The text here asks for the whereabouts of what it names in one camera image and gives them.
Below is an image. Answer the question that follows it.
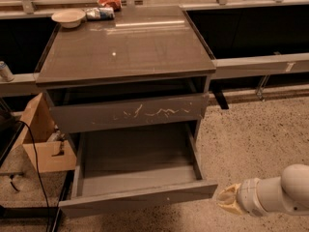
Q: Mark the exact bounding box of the grey drawer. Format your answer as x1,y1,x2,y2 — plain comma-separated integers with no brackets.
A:
59,123,217,218
50,93,209,133

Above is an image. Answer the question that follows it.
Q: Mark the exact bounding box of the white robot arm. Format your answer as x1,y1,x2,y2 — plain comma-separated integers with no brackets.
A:
216,164,309,217

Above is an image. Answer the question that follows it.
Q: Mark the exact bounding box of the grey drawer cabinet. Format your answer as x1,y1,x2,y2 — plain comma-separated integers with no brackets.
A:
34,4,217,191

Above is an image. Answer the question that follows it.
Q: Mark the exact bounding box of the grey top drawer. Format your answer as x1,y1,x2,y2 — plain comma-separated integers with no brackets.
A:
50,93,209,133

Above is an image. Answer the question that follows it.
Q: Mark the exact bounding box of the cardboard box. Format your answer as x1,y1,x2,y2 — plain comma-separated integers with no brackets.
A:
14,93,76,173

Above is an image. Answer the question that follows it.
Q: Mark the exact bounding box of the red snack bag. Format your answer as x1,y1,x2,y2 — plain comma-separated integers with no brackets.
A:
98,0,122,11

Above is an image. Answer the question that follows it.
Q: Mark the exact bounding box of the white bowl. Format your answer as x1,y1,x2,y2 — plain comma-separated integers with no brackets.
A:
51,9,86,29

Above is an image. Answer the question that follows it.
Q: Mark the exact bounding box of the white can on ledge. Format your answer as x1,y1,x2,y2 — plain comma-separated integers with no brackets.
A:
0,61,14,82

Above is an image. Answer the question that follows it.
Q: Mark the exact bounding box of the black cable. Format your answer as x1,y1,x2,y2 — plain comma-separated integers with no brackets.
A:
17,119,52,232

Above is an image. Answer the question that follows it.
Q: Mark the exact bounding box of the black stand frame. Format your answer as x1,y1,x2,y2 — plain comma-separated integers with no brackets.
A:
0,170,73,232

